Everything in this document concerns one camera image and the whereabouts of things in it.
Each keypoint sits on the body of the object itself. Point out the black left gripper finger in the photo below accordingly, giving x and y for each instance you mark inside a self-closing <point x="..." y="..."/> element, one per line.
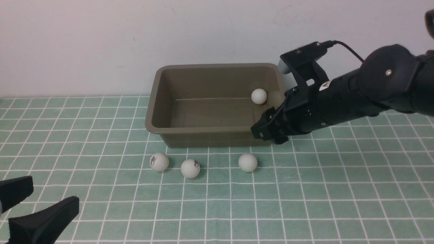
<point x="45" y="226"/>
<point x="14" y="191"/>

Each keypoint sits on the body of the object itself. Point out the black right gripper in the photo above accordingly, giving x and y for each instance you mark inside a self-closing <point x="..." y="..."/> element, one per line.
<point x="308" y="109"/>

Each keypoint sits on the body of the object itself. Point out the logo ping-pong ball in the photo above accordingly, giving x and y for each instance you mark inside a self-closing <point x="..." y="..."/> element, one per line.
<point x="159" y="162"/>
<point x="259" y="96"/>

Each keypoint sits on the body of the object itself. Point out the white ping-pong ball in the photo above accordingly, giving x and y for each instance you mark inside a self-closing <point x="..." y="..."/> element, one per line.
<point x="247" y="162"/>
<point x="190" y="168"/>

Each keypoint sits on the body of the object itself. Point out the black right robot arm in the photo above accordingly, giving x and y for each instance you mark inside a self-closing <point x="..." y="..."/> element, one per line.
<point x="390" y="78"/>

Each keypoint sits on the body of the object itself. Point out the olive plastic storage bin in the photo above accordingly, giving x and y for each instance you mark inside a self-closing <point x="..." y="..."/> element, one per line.
<point x="209" y="105"/>

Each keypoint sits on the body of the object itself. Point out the green checkered tablecloth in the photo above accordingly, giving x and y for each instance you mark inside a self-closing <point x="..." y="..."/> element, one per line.
<point x="369" y="181"/>

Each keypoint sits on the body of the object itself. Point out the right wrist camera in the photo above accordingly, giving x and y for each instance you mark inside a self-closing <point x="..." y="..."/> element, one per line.
<point x="302" y="64"/>

